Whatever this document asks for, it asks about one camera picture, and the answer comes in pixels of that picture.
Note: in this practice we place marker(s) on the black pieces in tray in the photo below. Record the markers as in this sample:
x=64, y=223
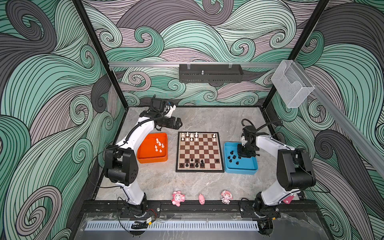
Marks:
x=232, y=160

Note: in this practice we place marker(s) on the aluminium rail back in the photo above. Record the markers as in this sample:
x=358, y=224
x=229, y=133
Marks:
x=152, y=64

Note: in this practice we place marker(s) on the pink plush figure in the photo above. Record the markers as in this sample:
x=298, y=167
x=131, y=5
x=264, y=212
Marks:
x=178, y=198

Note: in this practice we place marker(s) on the chess board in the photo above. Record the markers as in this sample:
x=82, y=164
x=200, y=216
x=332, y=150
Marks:
x=199, y=150

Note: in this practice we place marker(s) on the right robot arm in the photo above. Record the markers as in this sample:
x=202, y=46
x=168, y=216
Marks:
x=295, y=171

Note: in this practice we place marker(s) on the white pieces on board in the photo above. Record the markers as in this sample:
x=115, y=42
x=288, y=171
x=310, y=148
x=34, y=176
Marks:
x=199, y=136

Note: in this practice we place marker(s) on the pink hooded doll figure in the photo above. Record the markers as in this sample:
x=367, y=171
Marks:
x=226, y=197

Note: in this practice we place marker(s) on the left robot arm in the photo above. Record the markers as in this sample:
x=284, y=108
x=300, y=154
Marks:
x=121, y=164

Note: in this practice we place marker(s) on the black wall tray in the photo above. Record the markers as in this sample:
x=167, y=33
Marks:
x=212, y=74

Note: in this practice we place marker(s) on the clear plastic wall holder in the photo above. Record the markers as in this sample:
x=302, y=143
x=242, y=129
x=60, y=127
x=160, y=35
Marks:
x=292, y=83

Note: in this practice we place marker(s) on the small pink pig figure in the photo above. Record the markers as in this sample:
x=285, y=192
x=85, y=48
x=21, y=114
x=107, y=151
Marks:
x=201, y=199

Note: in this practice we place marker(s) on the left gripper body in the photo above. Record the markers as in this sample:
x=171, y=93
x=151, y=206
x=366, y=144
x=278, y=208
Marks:
x=167, y=122

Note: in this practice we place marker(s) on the orange tray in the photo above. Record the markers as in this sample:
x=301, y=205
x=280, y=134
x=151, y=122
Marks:
x=146, y=152

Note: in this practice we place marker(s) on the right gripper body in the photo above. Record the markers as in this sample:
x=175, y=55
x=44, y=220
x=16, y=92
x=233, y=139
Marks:
x=245, y=151

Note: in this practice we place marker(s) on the blue tray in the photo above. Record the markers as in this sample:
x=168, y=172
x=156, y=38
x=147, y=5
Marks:
x=247, y=166

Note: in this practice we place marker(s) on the black pieces on board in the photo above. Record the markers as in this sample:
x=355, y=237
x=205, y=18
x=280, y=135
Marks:
x=205, y=164

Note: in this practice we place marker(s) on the white pieces in tray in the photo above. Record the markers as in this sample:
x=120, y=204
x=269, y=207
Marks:
x=159, y=146

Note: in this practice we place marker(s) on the aluminium rail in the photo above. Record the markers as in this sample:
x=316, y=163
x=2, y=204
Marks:
x=331, y=97
x=152, y=64

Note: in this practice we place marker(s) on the white rabbit pink figure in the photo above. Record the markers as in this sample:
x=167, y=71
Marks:
x=288, y=199

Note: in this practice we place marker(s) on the aluminium rail right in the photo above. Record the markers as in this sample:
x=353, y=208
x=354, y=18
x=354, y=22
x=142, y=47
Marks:
x=331, y=97

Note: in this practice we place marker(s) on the white slotted cable duct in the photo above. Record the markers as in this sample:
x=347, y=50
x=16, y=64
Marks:
x=175, y=226

